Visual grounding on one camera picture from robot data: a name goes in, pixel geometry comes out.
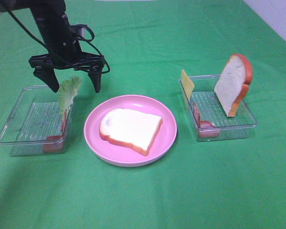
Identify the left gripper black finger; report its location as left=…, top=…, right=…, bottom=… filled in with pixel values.
left=88, top=70, right=102, bottom=93
left=33, top=68, right=60, bottom=93

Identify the left clear plastic tray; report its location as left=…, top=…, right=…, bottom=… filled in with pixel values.
left=0, top=85, right=73, bottom=156

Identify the pink round plate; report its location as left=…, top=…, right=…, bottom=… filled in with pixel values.
left=83, top=94, right=177, bottom=167

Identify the left black cable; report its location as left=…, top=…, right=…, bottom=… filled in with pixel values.
left=7, top=9, right=111, bottom=74

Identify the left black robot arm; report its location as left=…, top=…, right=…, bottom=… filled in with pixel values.
left=0, top=0, right=109, bottom=93

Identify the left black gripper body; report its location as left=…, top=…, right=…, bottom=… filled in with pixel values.
left=29, top=40, right=104, bottom=72

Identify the right clear plastic tray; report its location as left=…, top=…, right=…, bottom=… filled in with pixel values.
left=179, top=74, right=257, bottom=142

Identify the bacon strip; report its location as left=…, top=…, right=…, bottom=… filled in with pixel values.
left=42, top=110, right=67, bottom=153
left=193, top=102, right=220, bottom=138

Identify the green lettuce leaf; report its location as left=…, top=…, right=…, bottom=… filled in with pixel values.
left=58, top=76, right=82, bottom=117

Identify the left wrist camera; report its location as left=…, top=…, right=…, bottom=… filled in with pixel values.
left=70, top=24, right=86, bottom=41

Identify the yellow cheese slice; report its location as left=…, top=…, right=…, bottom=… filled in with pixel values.
left=180, top=69, right=194, bottom=100

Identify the clear plastic tray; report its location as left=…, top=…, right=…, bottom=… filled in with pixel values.
left=179, top=74, right=257, bottom=142
left=0, top=85, right=73, bottom=156

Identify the white bread slice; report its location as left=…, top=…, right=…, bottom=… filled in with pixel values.
left=100, top=108, right=163, bottom=156
left=214, top=53, right=253, bottom=117

